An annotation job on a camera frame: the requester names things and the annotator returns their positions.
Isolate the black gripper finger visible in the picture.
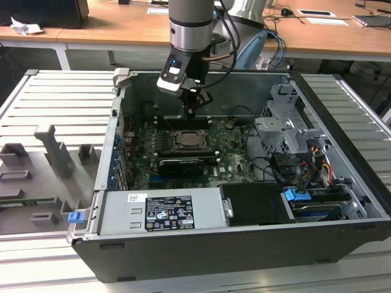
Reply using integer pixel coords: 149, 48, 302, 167
182, 91, 198, 119
195, 90, 214, 109

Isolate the thin wire locking lever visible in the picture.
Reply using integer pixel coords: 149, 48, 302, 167
160, 115, 177, 137

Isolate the silver CPU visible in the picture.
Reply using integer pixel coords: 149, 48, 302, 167
180, 132, 204, 148

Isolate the metal socket cover frame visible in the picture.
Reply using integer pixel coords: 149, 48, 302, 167
173, 129, 211, 151

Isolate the black RAM slot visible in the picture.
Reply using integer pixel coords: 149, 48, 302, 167
157, 115, 211, 120
157, 148, 218, 156
157, 124, 212, 129

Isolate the black CPU socket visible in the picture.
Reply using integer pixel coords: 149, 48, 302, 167
171, 128, 213, 153

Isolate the pale blue teach pendant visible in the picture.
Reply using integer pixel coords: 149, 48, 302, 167
236, 30, 269, 70

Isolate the black graphics card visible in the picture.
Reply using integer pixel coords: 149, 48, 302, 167
157, 157, 205, 180

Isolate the silver perforated drive cage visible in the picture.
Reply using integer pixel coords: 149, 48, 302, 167
252, 82, 332, 159

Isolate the green motherboard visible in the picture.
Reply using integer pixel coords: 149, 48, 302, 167
123, 114, 260, 190

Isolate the wooden desk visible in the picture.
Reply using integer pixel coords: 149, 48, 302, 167
0, 0, 391, 71

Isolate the silver power supply with label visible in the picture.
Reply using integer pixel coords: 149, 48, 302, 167
98, 186, 230, 236

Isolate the hard disk drive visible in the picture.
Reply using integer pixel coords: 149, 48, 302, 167
287, 200, 348, 221

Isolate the black and silver PC case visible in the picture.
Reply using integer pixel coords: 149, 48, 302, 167
66, 67, 391, 283

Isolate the blue case latch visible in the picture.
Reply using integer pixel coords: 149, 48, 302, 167
67, 211, 84, 225

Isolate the black computer box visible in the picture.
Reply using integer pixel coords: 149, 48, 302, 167
0, 0, 90, 30

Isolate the grey parts rack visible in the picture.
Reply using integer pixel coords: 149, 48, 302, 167
0, 123, 104, 236

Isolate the crumpled white paper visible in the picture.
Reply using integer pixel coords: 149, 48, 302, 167
10, 16, 44, 37

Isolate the grey laptop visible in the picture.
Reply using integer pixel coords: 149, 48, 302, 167
353, 13, 391, 31

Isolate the green RAM stick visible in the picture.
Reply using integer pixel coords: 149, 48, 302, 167
0, 197, 57, 206

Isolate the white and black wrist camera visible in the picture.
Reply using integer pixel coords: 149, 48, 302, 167
156, 59, 188, 92

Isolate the blue cable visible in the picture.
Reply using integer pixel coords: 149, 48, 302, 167
268, 29, 288, 73

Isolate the black disk wire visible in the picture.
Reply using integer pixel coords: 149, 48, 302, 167
294, 152, 307, 195

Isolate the white framed desk cable port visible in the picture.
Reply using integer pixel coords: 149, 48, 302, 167
298, 9, 337, 18

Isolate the coloured power wire bundle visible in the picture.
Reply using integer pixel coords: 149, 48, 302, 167
298, 145, 335, 187

